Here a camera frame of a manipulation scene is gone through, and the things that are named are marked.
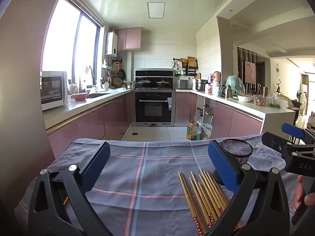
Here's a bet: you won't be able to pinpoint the black wire mesh holder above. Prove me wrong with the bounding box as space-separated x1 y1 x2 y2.
213 139 254 186

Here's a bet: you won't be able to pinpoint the kitchen faucet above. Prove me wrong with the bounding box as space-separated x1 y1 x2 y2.
79 65 96 92

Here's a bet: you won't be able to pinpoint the pink upper wall cabinet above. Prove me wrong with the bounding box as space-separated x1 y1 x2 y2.
116 27 142 52

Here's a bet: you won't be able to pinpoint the bunch of wooden chopsticks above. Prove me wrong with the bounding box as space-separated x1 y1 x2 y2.
178 168 244 236

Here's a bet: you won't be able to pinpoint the person's right hand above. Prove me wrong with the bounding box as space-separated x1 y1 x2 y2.
293 174 315 214

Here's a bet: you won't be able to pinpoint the dark slatted room divider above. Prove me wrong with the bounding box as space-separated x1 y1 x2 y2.
237 47 258 89

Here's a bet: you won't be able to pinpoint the white wall water heater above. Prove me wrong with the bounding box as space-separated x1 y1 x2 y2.
106 32 119 56

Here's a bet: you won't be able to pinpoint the square ceiling light panel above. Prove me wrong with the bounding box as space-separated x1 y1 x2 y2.
147 2 165 19

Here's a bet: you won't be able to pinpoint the framed wall picture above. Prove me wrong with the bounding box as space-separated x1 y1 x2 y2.
244 60 256 84

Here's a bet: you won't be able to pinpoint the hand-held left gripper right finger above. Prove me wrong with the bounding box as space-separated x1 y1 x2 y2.
206 140 296 236

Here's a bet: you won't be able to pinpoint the pink bowl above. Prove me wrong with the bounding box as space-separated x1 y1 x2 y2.
71 93 89 102

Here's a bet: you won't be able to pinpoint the black wall rack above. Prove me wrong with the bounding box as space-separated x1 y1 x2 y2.
182 65 198 77

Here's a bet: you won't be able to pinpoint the white plastic bag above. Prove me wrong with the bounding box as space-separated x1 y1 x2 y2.
197 120 212 139

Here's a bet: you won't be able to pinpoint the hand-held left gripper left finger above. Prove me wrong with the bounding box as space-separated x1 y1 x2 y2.
28 141 115 236

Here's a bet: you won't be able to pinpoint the mint green appliance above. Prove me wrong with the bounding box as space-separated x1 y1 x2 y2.
226 76 245 96

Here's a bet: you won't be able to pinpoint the pink base cabinet run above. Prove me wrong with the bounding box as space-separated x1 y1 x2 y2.
175 92 264 140
47 92 132 158

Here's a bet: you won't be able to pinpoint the yellow cooking oil bottle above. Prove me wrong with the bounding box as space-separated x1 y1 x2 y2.
186 120 197 140

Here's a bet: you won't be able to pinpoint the large kitchen window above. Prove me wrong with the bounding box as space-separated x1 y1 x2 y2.
41 0 105 84

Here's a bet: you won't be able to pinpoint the steel stockpot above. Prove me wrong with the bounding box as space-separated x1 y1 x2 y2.
195 79 208 91

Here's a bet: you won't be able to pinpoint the dark liquid plastic bottle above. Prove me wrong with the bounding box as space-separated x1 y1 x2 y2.
193 123 203 141

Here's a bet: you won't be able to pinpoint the clear plastic bags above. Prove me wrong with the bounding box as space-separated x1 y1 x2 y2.
268 93 289 109

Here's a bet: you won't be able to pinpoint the white kitchen countertop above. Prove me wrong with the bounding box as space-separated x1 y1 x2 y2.
43 88 132 129
191 90 296 138

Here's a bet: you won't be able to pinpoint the tall refrigerator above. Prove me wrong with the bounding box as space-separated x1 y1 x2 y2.
0 0 68 227

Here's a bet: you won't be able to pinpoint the clear food container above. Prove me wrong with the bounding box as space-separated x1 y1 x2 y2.
253 95 269 107

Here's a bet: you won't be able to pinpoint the blue plaid tablecloth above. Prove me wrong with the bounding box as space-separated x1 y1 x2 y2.
15 133 303 236

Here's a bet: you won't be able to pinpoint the black integrated stove oven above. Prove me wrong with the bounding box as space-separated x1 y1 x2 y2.
132 68 176 126

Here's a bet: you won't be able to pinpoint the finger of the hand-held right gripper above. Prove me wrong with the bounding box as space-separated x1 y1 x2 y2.
281 122 315 145
261 132 299 161

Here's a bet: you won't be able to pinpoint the white countertop oven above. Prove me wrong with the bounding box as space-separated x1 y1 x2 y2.
40 71 69 111

